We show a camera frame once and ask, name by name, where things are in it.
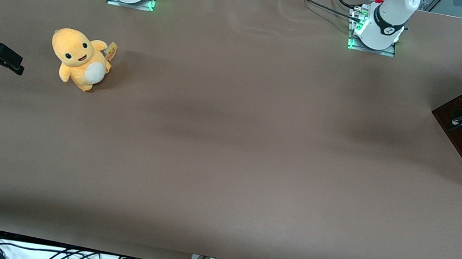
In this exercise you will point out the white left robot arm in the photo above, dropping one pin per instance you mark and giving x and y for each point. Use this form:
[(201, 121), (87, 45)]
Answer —
[(388, 19)]

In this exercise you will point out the yellow paper plush tag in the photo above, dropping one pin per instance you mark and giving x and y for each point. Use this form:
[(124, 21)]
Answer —
[(111, 50)]

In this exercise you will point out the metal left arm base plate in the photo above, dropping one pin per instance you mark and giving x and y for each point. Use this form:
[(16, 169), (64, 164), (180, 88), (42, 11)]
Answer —
[(368, 49)]

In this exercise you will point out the yellow plush toy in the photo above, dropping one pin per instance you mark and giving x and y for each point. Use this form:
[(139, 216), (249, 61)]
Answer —
[(78, 59)]

